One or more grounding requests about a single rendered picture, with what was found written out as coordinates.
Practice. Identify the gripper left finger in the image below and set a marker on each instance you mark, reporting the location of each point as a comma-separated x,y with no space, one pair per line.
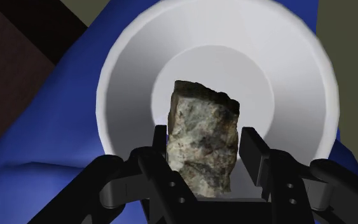
158,183

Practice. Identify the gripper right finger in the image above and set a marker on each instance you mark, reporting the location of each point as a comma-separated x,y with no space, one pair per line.
278,180

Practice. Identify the grey rough rock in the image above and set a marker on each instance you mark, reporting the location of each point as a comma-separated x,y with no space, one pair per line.
203,139

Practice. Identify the white round bowl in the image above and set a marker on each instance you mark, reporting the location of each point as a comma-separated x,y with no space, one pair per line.
290,77

